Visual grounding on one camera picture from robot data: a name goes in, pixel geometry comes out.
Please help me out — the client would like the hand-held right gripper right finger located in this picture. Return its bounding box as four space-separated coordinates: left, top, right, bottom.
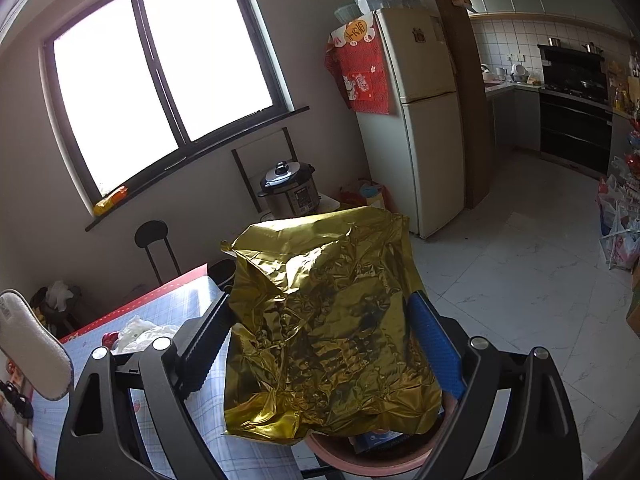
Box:
407 292 583 480

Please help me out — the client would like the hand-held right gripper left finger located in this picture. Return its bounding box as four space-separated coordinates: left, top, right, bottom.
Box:
54 290 236 480

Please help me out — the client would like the gold foil bag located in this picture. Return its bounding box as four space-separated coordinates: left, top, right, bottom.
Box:
220 206 443 443

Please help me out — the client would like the brown plastic bin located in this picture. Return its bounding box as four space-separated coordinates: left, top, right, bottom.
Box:
306 395 453 473

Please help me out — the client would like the checked plastic tablecloth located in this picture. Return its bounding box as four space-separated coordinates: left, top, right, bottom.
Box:
0 262 321 480

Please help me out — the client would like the black round stool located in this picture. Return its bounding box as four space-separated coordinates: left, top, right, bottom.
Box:
207 259 236 291

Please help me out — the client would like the dark cluttered stool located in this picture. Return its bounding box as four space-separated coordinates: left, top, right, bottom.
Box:
30 280 83 338

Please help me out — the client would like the small white plastic bag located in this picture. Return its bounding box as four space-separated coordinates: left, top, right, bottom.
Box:
47 281 76 311

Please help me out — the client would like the black round-back chair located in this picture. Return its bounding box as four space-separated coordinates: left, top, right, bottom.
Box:
134 220 182 286

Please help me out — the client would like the colourful shopping bag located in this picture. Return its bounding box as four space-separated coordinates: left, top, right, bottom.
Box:
340 180 388 211

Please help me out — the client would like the small white side table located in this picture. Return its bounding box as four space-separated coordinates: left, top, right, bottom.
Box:
231 127 342 221

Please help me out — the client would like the yellow snack packet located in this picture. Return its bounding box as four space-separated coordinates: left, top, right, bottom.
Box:
94 186 129 216

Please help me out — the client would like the silver pressure cooker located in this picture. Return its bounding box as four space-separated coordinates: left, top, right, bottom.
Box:
257 161 322 221

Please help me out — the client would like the cream refrigerator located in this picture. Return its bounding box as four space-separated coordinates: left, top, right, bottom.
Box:
355 8 466 239

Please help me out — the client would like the pile of gift bags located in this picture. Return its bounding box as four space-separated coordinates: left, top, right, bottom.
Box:
597 120 640 271

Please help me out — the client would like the grey lower cabinet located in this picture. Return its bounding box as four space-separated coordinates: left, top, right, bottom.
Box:
484 82 542 153

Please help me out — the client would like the black oven stove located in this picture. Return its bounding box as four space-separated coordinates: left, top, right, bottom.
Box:
539 87 613 173

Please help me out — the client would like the dark windowsill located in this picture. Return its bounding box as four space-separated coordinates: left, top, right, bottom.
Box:
85 105 311 232

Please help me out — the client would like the red fridge cover cloth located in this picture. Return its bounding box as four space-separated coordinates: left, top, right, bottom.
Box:
325 19 401 115

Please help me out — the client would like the dark-framed window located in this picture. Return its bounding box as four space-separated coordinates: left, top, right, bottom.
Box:
42 0 295 204

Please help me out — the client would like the black range hood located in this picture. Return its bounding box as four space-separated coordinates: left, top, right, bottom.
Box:
537 42 608 98

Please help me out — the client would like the brown wooden door frame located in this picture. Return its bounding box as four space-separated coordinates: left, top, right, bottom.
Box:
420 0 493 208

